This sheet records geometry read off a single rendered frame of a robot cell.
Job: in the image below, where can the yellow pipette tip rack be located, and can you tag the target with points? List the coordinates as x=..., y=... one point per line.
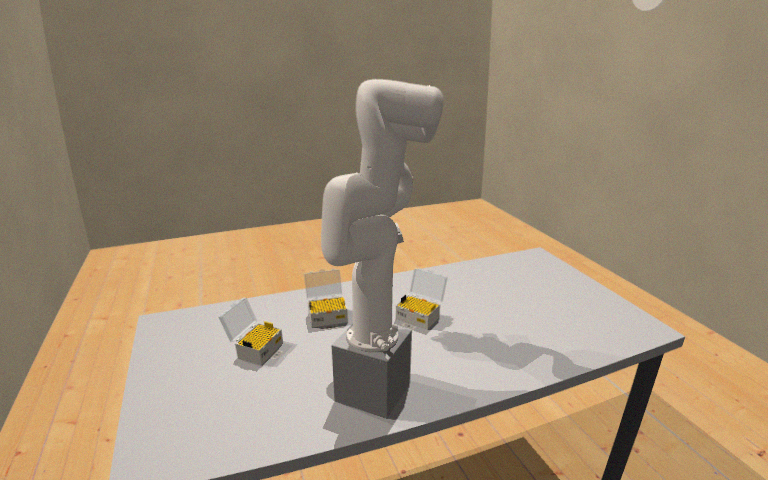
x=259, y=336
x=330, y=304
x=417, y=305

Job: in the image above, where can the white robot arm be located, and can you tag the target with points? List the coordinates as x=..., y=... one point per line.
x=356, y=223

